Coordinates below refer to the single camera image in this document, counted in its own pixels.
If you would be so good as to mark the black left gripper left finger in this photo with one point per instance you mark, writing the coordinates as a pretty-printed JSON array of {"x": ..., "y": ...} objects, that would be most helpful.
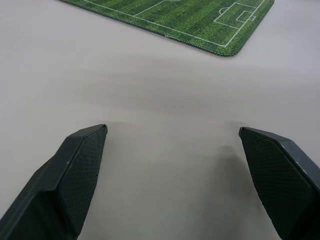
[{"x": 62, "y": 187}]

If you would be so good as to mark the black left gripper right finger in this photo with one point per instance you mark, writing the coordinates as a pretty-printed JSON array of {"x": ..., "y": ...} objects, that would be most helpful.
[{"x": 282, "y": 185}]

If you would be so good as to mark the green soccer field mat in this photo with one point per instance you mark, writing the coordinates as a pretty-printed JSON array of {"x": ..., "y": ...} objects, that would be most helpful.
[{"x": 190, "y": 22}]

